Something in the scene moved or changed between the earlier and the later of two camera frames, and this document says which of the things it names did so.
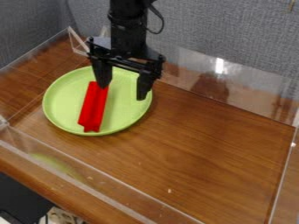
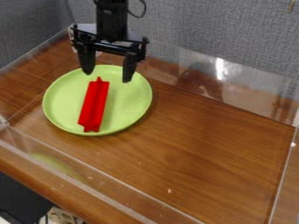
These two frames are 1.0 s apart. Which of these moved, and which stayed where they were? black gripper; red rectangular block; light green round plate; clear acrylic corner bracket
Moved: black gripper
Stayed: clear acrylic corner bracket; light green round plate; red rectangular block
